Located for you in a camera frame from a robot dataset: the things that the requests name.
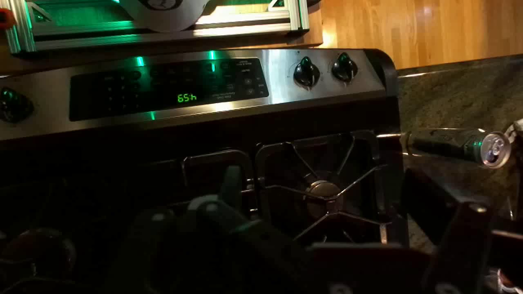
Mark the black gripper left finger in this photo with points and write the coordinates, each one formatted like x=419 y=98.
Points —
x=144 y=250

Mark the black frying pan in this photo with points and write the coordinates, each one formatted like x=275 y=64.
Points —
x=246 y=239

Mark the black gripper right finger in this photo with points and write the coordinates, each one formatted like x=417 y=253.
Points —
x=460 y=245

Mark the black stove knob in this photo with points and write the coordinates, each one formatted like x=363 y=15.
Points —
x=14 y=105
x=306 y=70
x=344 y=65

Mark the black gas stove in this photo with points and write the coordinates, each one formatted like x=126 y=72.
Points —
x=164 y=87

